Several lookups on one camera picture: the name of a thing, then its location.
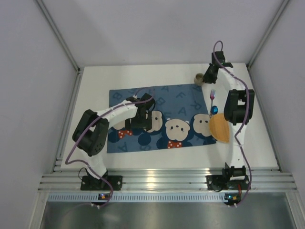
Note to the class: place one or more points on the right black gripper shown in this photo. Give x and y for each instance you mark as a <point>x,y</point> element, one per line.
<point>209,76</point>

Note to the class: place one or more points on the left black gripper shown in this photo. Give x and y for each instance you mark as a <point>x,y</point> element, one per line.
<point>142,121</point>

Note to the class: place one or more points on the small beige cup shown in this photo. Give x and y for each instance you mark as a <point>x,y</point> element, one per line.
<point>198,79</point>

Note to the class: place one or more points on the blue bear placemat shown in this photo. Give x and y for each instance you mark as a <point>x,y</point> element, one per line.
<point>179,119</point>

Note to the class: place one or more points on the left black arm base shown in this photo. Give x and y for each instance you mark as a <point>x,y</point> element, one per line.
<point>89,183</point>

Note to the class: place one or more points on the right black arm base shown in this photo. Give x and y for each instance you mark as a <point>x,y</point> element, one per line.
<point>219,183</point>

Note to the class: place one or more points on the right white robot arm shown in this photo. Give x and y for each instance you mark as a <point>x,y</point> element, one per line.
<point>238,111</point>

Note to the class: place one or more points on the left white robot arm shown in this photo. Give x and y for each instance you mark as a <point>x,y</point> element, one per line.
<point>92,130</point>

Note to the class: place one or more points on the iridescent purple fork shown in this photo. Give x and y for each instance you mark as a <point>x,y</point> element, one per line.
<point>212,97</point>

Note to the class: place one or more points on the iridescent blue spoon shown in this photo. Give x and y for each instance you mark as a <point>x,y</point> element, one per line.
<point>214,110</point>

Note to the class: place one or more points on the round woven wicker plate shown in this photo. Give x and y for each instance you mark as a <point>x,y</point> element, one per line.
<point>219,128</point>

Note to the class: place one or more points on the right aluminium frame post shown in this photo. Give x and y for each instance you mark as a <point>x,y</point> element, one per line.
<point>269,30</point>

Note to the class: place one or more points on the aluminium frame post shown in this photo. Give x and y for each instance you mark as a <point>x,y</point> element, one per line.
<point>269,30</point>
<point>58,35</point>

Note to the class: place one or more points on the left aluminium frame post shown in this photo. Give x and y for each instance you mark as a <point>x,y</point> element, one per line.
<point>58,35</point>

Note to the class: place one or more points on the aluminium mounting rail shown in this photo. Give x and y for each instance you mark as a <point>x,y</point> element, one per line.
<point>162,180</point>

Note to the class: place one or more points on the slotted grey cable duct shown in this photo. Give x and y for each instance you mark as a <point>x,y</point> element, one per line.
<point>142,197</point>

